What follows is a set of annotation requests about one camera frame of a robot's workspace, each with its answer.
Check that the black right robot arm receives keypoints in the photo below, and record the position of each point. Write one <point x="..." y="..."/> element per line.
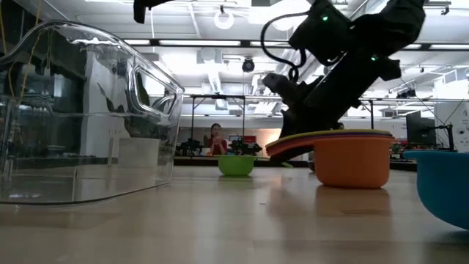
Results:
<point x="399" y="22"/>

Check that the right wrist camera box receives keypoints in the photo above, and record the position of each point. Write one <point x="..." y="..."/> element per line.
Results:
<point x="322" y="33"/>

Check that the orange measuring cup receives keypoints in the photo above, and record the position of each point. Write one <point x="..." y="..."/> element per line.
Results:
<point x="351" y="165"/>

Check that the person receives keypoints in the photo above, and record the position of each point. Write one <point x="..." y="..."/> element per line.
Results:
<point x="218" y="143"/>

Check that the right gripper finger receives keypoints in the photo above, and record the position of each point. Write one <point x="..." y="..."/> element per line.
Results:
<point x="289" y="157"/>
<point x="297" y="130"/>

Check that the green measuring cup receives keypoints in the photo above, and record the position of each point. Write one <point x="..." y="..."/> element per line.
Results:
<point x="236" y="165"/>

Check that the black monitor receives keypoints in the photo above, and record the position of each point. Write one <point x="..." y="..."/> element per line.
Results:
<point x="419" y="130"/>

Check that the black background robot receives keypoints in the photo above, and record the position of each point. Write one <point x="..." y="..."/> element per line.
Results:
<point x="243" y="146"/>

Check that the black ceiling-hung camera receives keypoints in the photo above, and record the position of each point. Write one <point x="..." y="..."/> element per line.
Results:
<point x="248" y="65"/>

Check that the clear plastic basket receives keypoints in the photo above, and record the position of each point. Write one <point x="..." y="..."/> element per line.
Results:
<point x="36" y="190"/>

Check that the teal measuring cup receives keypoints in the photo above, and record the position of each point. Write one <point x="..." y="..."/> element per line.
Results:
<point x="443" y="183"/>

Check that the black background rig frame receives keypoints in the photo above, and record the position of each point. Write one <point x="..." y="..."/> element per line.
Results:
<point x="371" y="121"/>
<point x="218" y="97"/>

